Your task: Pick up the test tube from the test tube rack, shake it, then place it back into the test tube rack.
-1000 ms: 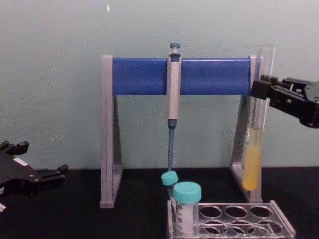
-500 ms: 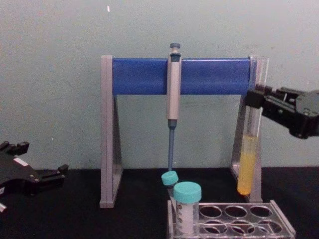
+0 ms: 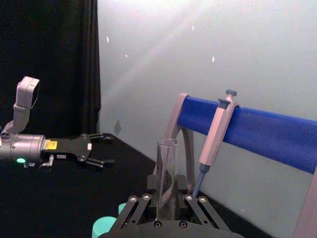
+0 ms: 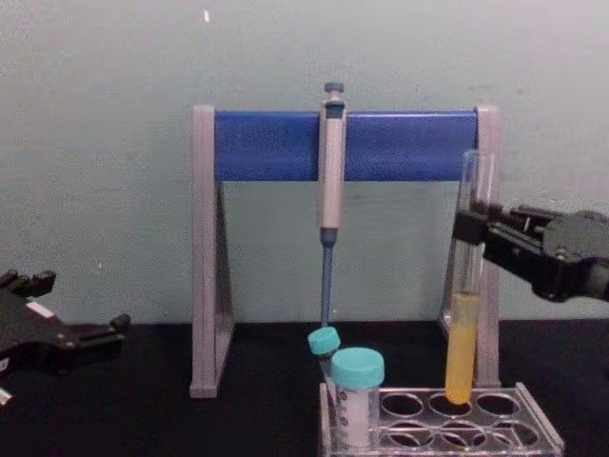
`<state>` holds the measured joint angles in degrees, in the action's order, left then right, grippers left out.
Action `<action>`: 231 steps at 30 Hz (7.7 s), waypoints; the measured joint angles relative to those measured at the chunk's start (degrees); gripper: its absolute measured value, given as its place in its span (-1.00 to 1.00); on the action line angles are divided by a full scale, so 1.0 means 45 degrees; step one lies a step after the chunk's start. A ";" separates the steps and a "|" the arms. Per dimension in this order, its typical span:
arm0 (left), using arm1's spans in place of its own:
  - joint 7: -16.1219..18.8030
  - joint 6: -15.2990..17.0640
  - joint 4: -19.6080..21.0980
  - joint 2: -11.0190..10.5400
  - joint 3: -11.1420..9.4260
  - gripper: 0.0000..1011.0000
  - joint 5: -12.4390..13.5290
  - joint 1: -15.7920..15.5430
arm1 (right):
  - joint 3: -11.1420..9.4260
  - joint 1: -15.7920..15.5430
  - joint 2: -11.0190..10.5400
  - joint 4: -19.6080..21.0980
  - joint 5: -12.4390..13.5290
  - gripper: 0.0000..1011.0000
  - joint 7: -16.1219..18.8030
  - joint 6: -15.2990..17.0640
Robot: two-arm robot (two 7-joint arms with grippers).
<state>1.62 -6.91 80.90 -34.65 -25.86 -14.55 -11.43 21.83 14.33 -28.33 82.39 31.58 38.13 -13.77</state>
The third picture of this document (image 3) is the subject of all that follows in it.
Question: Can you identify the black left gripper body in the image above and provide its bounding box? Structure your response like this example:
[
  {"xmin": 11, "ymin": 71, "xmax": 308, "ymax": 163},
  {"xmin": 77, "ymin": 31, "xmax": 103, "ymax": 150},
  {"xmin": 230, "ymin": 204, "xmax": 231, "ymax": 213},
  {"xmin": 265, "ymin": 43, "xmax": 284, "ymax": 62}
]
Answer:
[{"xmin": 40, "ymin": 133, "xmax": 93, "ymax": 163}]

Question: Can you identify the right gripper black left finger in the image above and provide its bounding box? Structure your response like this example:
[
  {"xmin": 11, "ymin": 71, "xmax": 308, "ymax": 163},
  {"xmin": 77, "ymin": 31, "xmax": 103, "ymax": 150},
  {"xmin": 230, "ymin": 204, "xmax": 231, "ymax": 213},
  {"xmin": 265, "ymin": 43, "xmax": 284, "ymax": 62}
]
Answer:
[{"xmin": 111, "ymin": 175, "xmax": 159, "ymax": 232}]

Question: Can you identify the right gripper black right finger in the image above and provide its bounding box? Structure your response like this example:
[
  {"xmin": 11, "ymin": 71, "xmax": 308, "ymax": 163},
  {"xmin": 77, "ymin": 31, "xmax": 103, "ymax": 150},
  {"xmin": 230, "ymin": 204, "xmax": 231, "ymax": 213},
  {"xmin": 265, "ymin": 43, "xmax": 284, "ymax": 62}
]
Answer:
[{"xmin": 174, "ymin": 175, "xmax": 232, "ymax": 232}]

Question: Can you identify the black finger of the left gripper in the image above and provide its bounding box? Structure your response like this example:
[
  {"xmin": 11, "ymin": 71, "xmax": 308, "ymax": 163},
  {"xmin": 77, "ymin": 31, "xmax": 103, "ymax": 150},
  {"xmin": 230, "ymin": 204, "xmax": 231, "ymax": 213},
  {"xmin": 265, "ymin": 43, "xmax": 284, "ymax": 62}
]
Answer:
[
  {"xmin": 85, "ymin": 156, "xmax": 116, "ymax": 172},
  {"xmin": 86, "ymin": 133, "xmax": 114, "ymax": 144}
]

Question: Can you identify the clear glass tube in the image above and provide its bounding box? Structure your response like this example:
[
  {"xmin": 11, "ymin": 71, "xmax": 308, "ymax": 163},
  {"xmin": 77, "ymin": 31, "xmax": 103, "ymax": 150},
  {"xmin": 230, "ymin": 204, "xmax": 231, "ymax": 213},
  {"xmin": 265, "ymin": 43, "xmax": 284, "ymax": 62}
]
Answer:
[{"xmin": 156, "ymin": 138, "xmax": 179, "ymax": 222}]

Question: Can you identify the black table cloth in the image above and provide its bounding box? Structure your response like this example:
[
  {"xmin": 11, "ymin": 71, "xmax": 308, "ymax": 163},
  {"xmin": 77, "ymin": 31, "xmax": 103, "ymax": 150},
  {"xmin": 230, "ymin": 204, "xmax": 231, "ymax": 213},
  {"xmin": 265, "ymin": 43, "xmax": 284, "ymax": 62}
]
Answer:
[{"xmin": 0, "ymin": 133, "xmax": 273, "ymax": 238}]

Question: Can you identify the grey pipette with blue tip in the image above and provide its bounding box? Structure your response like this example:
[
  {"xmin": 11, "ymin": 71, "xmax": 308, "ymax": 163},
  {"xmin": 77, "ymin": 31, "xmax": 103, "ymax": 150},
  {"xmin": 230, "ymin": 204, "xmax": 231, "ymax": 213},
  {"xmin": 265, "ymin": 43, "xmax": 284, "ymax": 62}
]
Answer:
[{"xmin": 191, "ymin": 89, "xmax": 241, "ymax": 198}]

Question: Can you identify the black curtain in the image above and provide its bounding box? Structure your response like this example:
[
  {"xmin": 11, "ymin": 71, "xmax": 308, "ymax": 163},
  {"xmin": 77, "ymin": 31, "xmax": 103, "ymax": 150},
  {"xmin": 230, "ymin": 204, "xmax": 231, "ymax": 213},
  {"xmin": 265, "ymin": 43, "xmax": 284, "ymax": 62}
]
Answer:
[{"xmin": 0, "ymin": 0, "xmax": 102, "ymax": 140}]

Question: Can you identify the grey stand with blue bar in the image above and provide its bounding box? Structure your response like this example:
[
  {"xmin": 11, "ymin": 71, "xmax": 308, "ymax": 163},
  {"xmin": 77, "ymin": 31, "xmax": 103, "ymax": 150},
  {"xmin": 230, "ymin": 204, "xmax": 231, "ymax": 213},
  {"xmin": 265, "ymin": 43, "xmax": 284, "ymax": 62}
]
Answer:
[{"xmin": 153, "ymin": 93, "xmax": 317, "ymax": 238}]

